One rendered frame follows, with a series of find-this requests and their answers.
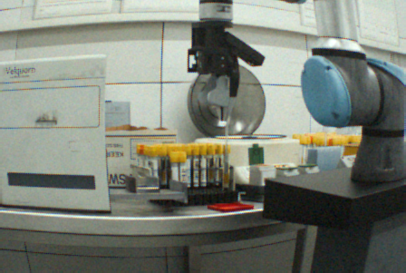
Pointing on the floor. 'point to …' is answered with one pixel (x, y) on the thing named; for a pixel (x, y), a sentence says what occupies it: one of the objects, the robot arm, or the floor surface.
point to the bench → (154, 229)
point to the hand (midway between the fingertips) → (226, 114)
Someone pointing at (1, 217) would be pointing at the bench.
